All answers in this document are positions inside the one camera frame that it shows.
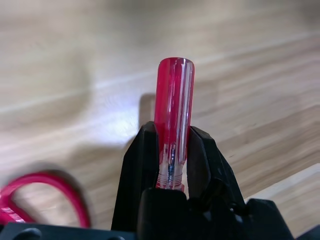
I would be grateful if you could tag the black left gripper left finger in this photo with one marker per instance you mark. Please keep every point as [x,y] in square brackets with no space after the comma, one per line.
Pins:
[135,162]

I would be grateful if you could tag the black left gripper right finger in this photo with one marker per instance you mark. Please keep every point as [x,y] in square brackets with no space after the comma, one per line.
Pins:
[207,155]

